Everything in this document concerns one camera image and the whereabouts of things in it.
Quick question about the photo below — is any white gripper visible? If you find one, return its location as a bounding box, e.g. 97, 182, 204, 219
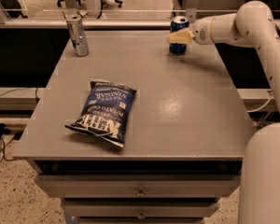
166, 17, 213, 45

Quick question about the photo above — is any blue pepsi can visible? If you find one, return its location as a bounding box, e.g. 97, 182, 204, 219
169, 16, 189, 55

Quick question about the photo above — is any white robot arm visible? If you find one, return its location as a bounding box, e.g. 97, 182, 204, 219
167, 0, 280, 224

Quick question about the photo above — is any silver energy drink can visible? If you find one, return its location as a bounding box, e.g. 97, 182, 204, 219
66, 15, 89, 57

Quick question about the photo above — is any grey drawer cabinet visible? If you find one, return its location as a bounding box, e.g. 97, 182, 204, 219
14, 31, 254, 224

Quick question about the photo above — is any blue kettle chips bag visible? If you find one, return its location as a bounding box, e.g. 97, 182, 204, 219
65, 80, 137, 148

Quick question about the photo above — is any metal railing bar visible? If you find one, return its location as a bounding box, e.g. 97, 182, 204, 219
0, 19, 170, 30

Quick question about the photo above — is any top drawer with knob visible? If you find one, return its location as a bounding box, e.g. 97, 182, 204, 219
35, 175, 239, 198

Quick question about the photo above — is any drawer with knob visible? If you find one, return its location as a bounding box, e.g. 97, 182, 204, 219
35, 175, 239, 198
62, 199, 219, 219

